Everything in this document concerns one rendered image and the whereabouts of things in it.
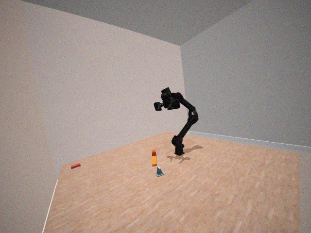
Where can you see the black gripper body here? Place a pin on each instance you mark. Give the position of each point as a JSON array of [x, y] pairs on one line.
[[167, 103]]

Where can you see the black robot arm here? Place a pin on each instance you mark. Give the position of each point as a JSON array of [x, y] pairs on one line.
[[177, 140]]

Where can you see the orange bar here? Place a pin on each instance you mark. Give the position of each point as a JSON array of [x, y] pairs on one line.
[[154, 163]]

